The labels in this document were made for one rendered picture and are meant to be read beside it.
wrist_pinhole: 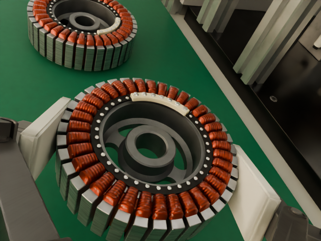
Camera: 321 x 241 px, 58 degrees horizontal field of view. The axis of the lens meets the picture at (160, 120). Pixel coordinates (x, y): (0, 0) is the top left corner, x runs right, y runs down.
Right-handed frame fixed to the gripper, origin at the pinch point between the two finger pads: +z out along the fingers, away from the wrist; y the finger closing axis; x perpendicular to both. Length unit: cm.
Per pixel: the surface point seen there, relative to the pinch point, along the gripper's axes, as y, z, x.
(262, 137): 12.9, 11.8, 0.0
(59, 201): -4.8, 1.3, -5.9
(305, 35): 21.1, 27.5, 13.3
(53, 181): -5.7, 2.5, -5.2
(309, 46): 21.9, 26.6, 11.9
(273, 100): 13.6, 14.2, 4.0
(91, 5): -8.8, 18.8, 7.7
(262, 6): 15.1, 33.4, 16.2
